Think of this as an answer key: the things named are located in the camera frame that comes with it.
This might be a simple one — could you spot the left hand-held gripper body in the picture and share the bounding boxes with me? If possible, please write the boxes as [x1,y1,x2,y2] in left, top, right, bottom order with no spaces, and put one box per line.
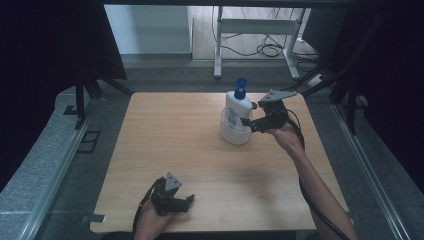
[150,171,192,216]

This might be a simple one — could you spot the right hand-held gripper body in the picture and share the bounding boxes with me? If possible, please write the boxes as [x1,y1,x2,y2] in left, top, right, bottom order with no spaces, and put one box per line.
[255,88,298,134]

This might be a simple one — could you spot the white pump bottle blue nozzle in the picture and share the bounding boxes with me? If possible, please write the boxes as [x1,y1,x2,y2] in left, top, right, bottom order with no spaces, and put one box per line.
[219,77,254,146]

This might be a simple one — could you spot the person's right hand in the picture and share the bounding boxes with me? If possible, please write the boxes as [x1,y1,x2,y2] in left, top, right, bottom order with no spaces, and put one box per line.
[265,121,306,159]

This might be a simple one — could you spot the person's left hand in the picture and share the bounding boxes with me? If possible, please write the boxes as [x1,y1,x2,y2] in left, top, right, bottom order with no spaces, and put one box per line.
[133,199,178,240]

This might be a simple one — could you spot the white power strip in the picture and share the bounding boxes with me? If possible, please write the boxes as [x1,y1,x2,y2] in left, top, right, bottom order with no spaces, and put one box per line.
[306,74,326,89]

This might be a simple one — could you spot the black metal stand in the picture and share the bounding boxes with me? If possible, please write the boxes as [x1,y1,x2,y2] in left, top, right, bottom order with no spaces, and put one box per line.
[328,74,369,136]
[73,68,135,130]

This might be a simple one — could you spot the dark curtain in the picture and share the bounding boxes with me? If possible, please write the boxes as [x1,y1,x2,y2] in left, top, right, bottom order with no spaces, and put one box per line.
[0,0,128,193]
[301,6,424,186]

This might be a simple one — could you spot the left hand-held gripper black cable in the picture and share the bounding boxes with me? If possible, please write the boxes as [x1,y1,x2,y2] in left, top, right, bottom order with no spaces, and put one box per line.
[131,178,165,238]

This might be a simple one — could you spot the hand-held gripper black cable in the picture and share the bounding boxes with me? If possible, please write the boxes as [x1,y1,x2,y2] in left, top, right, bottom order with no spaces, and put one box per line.
[283,108,352,240]
[131,178,165,238]

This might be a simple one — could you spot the black floor cables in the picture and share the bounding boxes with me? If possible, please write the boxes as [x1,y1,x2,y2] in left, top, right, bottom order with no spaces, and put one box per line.
[211,6,323,63]

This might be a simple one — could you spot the right hand-held gripper black cable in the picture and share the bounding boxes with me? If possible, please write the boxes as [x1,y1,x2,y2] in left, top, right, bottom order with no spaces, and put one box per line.
[283,108,352,240]

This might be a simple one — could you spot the white metal desk frame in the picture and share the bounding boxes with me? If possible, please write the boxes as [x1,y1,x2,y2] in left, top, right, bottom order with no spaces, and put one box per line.
[213,5,308,81]

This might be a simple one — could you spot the aluminium rail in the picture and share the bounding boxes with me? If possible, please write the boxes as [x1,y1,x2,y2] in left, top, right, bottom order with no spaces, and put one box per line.
[18,99,98,240]
[331,103,413,240]

